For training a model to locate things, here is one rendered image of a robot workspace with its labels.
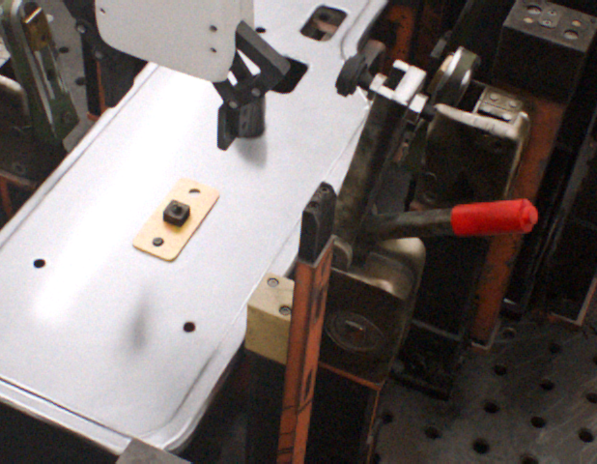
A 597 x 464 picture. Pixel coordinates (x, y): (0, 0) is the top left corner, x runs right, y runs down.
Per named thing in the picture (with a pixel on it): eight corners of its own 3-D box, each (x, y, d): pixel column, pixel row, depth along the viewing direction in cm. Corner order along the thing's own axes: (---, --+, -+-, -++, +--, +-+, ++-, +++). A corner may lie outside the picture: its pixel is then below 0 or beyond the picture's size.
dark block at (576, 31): (440, 301, 125) (521, -11, 94) (500, 324, 123) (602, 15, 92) (424, 333, 122) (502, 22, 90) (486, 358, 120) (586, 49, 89)
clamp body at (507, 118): (387, 315, 123) (442, 49, 96) (487, 355, 121) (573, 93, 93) (355, 378, 118) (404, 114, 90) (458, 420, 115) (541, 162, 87)
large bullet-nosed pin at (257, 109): (239, 121, 101) (241, 64, 96) (270, 132, 100) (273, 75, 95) (222, 142, 99) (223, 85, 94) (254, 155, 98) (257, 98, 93)
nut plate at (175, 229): (181, 177, 93) (181, 167, 92) (221, 193, 92) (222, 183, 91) (128, 246, 88) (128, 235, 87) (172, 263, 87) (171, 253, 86)
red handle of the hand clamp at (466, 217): (340, 200, 83) (536, 181, 74) (353, 222, 85) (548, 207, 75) (317, 238, 81) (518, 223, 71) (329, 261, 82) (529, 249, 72)
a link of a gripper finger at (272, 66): (296, 30, 72) (286, 94, 76) (189, -12, 74) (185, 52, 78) (288, 41, 71) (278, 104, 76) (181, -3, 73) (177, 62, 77)
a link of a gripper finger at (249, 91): (280, 66, 76) (275, 137, 81) (239, 51, 77) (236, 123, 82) (260, 94, 74) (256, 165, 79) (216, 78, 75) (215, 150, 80)
